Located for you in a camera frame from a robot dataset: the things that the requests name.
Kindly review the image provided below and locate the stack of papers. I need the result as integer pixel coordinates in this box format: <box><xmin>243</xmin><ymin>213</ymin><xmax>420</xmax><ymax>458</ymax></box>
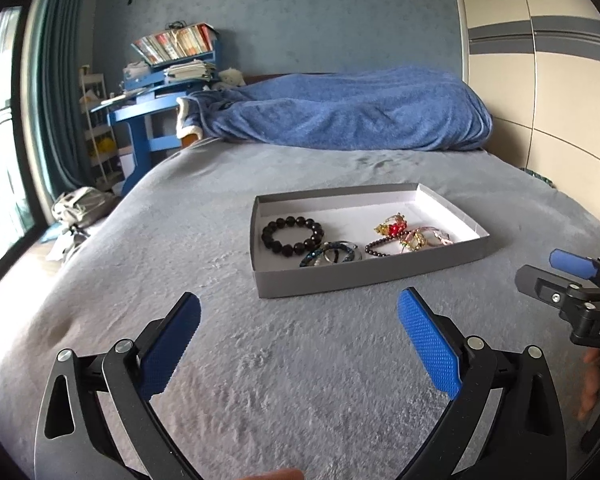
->
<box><xmin>122</xmin><ymin>60</ymin><xmax>217</xmax><ymax>92</ymax></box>

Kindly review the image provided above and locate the beige wardrobe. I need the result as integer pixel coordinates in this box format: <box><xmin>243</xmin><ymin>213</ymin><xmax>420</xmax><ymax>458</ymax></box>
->
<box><xmin>450</xmin><ymin>0</ymin><xmax>600</xmax><ymax>221</ymax></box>

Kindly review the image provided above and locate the dark blue bangle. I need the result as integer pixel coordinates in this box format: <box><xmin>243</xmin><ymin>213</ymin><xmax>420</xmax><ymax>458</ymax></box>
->
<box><xmin>325</xmin><ymin>241</ymin><xmax>365</xmax><ymax>264</ymax></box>

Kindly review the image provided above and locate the gold red hair ornament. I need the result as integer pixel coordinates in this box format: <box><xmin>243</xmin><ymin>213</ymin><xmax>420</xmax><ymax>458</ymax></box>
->
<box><xmin>376</xmin><ymin>214</ymin><xmax>411</xmax><ymax>238</ymax></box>

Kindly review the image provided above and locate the person's left hand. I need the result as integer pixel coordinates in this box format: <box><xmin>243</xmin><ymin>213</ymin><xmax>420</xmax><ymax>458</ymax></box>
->
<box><xmin>240</xmin><ymin>468</ymin><xmax>306</xmax><ymax>480</ymax></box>

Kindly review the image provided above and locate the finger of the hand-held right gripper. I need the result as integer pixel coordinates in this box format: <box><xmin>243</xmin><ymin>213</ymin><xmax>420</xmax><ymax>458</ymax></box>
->
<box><xmin>550</xmin><ymin>249</ymin><xmax>600</xmax><ymax>288</ymax></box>
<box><xmin>515</xmin><ymin>265</ymin><xmax>587</xmax><ymax>318</ymax></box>

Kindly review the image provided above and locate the pink cord bracelet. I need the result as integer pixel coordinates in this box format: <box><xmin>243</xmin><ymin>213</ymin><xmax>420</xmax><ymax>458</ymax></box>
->
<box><xmin>407</xmin><ymin>226</ymin><xmax>453</xmax><ymax>248</ymax></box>

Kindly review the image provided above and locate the thin metal ring bangle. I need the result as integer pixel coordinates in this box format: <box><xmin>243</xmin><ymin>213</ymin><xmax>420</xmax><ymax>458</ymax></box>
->
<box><xmin>320</xmin><ymin>241</ymin><xmax>356</xmax><ymax>261</ymax></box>

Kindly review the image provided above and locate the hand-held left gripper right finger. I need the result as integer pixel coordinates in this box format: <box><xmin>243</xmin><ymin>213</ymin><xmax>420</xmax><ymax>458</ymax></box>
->
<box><xmin>397</xmin><ymin>287</ymin><xmax>567</xmax><ymax>480</ymax></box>

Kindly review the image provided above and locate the blue desk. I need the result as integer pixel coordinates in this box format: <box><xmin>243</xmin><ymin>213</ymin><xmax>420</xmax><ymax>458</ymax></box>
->
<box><xmin>91</xmin><ymin>40</ymin><xmax>221</xmax><ymax>196</ymax></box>

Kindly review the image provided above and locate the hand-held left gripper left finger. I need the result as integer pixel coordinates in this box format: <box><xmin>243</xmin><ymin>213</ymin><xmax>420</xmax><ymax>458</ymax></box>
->
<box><xmin>34</xmin><ymin>291</ymin><xmax>203</xmax><ymax>480</ymax></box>

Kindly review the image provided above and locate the blue bead bracelet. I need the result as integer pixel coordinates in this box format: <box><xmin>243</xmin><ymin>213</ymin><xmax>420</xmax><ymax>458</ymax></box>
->
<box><xmin>300</xmin><ymin>249</ymin><xmax>332</xmax><ymax>268</ymax></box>

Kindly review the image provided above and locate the white rack cart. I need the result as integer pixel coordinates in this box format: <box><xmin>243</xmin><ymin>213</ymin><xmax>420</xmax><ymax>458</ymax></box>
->
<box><xmin>77</xmin><ymin>66</ymin><xmax>126</xmax><ymax>192</ymax></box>

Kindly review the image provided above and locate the large black bead bracelet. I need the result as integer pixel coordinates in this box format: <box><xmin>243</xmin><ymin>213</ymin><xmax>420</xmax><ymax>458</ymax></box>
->
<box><xmin>261</xmin><ymin>215</ymin><xmax>326</xmax><ymax>255</ymax></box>

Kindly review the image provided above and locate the person's right hand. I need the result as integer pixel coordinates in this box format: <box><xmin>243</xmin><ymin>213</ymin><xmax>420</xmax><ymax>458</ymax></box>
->
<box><xmin>577</xmin><ymin>347</ymin><xmax>600</xmax><ymax>421</ymax></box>

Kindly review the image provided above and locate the window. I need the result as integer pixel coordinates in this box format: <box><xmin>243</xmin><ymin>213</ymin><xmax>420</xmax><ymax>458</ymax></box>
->
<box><xmin>0</xmin><ymin>5</ymin><xmax>36</xmax><ymax>296</ymax></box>

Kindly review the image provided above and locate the teal curtain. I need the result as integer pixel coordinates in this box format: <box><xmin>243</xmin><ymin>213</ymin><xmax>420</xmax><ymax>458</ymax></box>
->
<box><xmin>27</xmin><ymin>0</ymin><xmax>111</xmax><ymax>201</ymax></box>

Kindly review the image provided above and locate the green patterned cloth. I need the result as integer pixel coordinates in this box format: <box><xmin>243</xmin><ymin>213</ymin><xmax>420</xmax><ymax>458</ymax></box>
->
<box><xmin>525</xmin><ymin>167</ymin><xmax>556</xmax><ymax>188</ymax></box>

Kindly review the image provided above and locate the row of books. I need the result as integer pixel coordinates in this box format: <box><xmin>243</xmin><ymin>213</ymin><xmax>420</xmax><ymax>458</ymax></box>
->
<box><xmin>131</xmin><ymin>22</ymin><xmax>216</xmax><ymax>66</ymax></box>

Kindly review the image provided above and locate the white stuffed toy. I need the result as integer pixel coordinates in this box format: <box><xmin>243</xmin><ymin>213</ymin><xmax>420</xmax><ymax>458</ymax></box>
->
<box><xmin>216</xmin><ymin>67</ymin><xmax>246</xmax><ymax>88</ymax></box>

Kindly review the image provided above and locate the small dark bead bracelet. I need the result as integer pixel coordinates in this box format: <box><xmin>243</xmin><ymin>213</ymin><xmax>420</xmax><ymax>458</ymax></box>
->
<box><xmin>365</xmin><ymin>232</ymin><xmax>426</xmax><ymax>257</ymax></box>

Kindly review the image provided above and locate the blue fleece blanket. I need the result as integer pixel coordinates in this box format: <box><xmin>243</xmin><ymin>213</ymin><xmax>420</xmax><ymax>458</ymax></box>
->
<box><xmin>177</xmin><ymin>65</ymin><xmax>495</xmax><ymax>153</ymax></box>

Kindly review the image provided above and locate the grey cardboard box tray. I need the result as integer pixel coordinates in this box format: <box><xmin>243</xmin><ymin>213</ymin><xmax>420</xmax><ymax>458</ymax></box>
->
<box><xmin>250</xmin><ymin>183</ymin><xmax>491</xmax><ymax>300</ymax></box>

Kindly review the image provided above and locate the grey bag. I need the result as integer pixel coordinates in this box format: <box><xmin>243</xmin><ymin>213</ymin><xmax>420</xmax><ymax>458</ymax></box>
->
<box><xmin>51</xmin><ymin>186</ymin><xmax>118</xmax><ymax>226</ymax></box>

